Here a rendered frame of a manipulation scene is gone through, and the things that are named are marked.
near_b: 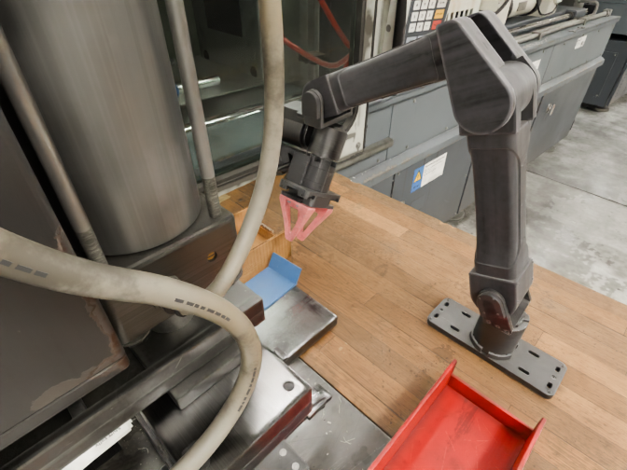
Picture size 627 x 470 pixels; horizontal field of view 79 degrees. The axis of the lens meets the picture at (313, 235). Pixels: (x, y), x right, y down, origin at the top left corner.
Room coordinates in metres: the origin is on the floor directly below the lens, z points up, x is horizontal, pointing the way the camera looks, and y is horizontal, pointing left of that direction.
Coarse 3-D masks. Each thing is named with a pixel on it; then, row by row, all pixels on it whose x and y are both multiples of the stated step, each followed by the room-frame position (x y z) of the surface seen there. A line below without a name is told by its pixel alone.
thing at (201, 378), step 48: (240, 288) 0.22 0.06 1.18; (192, 336) 0.17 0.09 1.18; (144, 384) 0.14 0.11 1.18; (192, 384) 0.15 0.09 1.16; (288, 384) 0.16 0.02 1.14; (48, 432) 0.11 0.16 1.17; (96, 432) 0.11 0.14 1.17; (192, 432) 0.12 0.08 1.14; (240, 432) 0.12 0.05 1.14; (288, 432) 0.14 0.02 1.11
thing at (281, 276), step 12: (276, 264) 0.52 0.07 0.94; (288, 264) 0.51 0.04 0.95; (264, 276) 0.50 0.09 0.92; (276, 276) 0.50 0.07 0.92; (288, 276) 0.49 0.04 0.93; (252, 288) 0.47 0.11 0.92; (264, 288) 0.47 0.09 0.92; (276, 288) 0.47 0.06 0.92; (288, 288) 0.47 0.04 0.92; (264, 300) 0.44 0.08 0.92; (276, 300) 0.44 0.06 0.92
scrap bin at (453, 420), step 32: (448, 384) 0.30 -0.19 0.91; (416, 416) 0.23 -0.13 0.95; (448, 416) 0.25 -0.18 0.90; (480, 416) 0.25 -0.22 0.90; (512, 416) 0.24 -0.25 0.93; (384, 448) 0.19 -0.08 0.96; (416, 448) 0.21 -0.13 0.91; (448, 448) 0.21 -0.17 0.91; (480, 448) 0.21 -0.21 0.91; (512, 448) 0.21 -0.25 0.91
